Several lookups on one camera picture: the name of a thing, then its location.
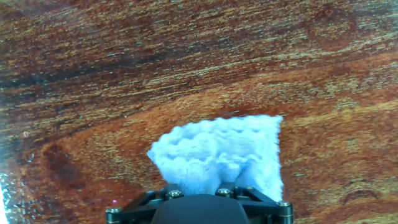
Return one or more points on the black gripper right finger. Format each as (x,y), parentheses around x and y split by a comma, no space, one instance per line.
(270,211)

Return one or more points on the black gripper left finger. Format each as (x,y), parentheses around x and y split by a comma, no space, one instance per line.
(133,213)

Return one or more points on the white fluffy cleaning cloth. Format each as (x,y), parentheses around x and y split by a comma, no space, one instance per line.
(220,152)

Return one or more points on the glossy wood grain mat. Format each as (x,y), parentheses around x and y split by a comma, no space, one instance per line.
(124,77)

